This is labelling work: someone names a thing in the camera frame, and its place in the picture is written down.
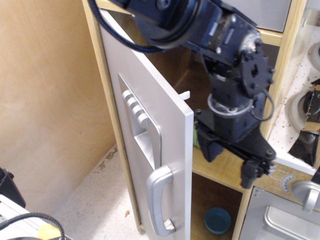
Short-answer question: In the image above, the black torn tape piece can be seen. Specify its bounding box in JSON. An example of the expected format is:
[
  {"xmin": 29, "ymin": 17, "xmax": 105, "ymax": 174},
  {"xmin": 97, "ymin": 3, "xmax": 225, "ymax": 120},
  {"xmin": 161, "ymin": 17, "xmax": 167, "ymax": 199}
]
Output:
[{"xmin": 288, "ymin": 79, "xmax": 320, "ymax": 167}]

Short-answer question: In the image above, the aluminium rail base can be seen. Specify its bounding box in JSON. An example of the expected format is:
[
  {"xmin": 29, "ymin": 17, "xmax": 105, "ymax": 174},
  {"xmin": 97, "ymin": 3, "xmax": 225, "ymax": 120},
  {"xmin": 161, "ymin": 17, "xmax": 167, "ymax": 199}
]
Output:
[{"xmin": 0, "ymin": 194, "xmax": 68, "ymax": 240}]

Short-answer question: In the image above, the black box left edge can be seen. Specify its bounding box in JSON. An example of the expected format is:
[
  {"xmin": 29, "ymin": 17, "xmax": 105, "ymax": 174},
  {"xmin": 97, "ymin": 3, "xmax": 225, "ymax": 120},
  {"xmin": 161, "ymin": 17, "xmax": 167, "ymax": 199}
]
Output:
[{"xmin": 0, "ymin": 168, "xmax": 26, "ymax": 208}]

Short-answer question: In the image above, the white door latch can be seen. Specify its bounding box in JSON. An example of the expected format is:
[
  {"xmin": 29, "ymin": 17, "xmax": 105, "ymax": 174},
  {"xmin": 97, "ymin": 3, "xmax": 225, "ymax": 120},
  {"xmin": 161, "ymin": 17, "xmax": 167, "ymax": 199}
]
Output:
[{"xmin": 179, "ymin": 90, "xmax": 191, "ymax": 101}]

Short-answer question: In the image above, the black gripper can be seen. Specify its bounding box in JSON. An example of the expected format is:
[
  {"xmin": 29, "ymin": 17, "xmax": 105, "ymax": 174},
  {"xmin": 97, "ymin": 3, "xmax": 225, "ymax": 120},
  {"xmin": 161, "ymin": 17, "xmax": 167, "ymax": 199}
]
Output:
[{"xmin": 194, "ymin": 109, "xmax": 276, "ymax": 189}]

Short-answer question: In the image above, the silver oven door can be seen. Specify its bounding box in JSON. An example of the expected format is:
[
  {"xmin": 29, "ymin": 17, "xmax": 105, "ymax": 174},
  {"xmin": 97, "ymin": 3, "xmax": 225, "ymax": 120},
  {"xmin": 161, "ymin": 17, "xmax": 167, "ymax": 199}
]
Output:
[{"xmin": 239, "ymin": 187, "xmax": 311, "ymax": 240}]

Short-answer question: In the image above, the orange tape piece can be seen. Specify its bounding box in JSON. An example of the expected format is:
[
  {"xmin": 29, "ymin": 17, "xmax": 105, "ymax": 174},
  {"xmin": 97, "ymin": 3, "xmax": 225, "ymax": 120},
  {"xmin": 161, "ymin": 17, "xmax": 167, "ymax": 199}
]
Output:
[{"xmin": 36, "ymin": 224, "xmax": 61, "ymax": 240}]

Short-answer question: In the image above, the wooden toy kitchen frame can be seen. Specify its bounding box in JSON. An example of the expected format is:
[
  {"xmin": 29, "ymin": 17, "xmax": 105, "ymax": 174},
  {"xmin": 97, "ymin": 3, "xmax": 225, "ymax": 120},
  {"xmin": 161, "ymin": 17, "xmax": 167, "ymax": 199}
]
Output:
[{"xmin": 83, "ymin": 0, "xmax": 316, "ymax": 240}]

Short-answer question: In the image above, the silver dispenser panel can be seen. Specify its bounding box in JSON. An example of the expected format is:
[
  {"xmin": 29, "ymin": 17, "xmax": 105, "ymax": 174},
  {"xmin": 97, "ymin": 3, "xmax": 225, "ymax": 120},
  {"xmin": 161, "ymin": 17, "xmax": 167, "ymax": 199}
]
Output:
[{"xmin": 117, "ymin": 73, "xmax": 162, "ymax": 170}]

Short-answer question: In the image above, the white speckled countertop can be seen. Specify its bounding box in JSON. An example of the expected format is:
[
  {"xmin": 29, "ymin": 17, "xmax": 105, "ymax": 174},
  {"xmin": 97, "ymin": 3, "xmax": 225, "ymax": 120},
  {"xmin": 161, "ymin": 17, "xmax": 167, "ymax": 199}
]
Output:
[{"xmin": 268, "ymin": 0, "xmax": 320, "ymax": 175}]

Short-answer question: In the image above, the silver fridge door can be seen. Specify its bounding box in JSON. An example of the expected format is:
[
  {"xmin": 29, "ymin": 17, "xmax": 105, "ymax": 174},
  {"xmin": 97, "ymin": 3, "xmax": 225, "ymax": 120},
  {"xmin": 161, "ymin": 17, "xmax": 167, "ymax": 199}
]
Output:
[{"xmin": 99, "ymin": 8, "xmax": 195, "ymax": 240}]

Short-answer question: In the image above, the black braided cable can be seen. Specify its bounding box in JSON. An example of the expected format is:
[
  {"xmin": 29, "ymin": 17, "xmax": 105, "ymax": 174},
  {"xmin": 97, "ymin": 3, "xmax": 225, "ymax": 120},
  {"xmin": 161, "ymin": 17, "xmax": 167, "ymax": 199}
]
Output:
[{"xmin": 0, "ymin": 212, "xmax": 66, "ymax": 240}]

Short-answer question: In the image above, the silver oven knob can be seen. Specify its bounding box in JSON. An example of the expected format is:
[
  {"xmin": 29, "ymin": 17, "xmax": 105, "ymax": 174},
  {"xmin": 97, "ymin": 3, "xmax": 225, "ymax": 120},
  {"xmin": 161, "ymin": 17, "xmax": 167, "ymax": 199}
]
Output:
[{"xmin": 292, "ymin": 180, "xmax": 320, "ymax": 214}]

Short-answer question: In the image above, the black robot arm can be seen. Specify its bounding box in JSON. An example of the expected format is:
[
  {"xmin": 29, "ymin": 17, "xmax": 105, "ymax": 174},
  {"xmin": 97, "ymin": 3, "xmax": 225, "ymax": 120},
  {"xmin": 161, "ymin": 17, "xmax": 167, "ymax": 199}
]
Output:
[{"xmin": 88, "ymin": 0, "xmax": 276, "ymax": 189}]

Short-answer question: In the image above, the silver oven handle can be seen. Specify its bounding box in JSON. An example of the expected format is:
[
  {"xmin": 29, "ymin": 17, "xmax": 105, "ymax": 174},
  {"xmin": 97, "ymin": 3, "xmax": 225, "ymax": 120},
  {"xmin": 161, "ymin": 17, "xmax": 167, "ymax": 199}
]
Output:
[{"xmin": 263, "ymin": 206, "xmax": 320, "ymax": 240}]

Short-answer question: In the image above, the green object in fridge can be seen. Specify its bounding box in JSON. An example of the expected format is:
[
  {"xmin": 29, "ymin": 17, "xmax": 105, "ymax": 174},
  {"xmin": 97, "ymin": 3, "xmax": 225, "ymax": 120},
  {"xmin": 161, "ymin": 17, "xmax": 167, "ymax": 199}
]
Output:
[{"xmin": 193, "ymin": 121, "xmax": 200, "ymax": 148}]

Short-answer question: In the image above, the silver freezer door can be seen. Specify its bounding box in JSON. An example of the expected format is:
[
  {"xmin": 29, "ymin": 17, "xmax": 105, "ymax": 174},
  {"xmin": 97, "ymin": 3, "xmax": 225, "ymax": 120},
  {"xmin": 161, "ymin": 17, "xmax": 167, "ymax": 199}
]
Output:
[{"xmin": 223, "ymin": 0, "xmax": 291, "ymax": 33}]

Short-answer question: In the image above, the teal round lid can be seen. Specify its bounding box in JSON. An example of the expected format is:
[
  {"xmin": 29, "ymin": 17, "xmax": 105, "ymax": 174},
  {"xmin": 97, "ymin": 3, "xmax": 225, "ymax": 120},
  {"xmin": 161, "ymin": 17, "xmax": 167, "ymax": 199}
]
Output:
[{"xmin": 204, "ymin": 207, "xmax": 232, "ymax": 235}]

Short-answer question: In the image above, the silver fridge door handle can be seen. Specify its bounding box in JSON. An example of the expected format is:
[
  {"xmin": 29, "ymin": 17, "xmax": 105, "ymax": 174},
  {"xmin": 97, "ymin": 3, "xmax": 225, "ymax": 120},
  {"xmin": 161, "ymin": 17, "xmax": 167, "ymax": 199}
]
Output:
[{"xmin": 146, "ymin": 165, "xmax": 176, "ymax": 237}]

